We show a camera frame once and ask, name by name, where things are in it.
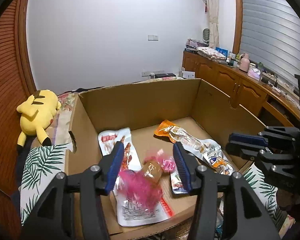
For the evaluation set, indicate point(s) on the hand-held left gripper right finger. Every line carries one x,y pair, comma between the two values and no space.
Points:
182,167

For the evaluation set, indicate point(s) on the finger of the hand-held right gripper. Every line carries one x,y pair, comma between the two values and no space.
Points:
242,151
277,131

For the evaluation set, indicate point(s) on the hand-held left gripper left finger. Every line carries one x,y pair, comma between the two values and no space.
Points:
115,165

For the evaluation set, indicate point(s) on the blue snack packet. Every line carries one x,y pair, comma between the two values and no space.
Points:
176,183

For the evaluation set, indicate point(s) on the pink twist-wrapped pastry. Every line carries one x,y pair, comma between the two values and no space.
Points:
152,171

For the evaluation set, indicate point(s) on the orange snack packet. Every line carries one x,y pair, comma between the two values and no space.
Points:
170,130

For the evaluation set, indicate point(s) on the white printed snack packet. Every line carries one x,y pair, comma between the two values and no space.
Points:
137,212

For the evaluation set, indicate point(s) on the brown cardboard box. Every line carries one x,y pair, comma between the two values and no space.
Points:
145,105

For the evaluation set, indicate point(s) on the green-capped bottle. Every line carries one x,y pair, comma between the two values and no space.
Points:
260,67

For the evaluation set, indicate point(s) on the pink tissue box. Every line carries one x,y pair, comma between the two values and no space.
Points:
254,74

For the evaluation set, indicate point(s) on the pink kettle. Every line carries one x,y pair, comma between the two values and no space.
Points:
243,62

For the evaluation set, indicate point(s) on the wooden cabinet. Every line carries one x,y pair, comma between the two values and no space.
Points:
227,77

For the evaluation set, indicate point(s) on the leaf print blanket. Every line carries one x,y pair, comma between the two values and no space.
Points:
40,160

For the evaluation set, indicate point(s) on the grey window blind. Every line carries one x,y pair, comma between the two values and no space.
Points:
270,30

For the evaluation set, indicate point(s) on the yellow plush toy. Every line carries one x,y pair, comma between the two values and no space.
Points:
37,115

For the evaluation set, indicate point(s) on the white bedside item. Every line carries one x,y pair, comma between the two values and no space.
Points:
187,73

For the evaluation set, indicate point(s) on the black box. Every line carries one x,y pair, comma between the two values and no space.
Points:
165,75

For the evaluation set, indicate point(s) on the blue box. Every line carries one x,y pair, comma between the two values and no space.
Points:
221,50

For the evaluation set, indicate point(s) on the floral folded cloth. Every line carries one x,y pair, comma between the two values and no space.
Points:
211,53

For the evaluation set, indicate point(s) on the small white fan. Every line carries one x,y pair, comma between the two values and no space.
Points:
205,35

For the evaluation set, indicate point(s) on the purple folded clothes stack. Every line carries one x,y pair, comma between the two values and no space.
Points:
195,43

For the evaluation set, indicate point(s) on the cream curtain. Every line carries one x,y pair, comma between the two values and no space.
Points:
212,10

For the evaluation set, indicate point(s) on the wooden louvered wardrobe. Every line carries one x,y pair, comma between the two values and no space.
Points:
5,80

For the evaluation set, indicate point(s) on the white wall outlet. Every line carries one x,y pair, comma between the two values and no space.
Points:
145,73

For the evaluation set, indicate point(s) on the wooden window frame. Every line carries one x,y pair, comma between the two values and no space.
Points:
237,17

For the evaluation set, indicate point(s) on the white wall switch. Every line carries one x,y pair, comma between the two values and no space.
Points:
153,37

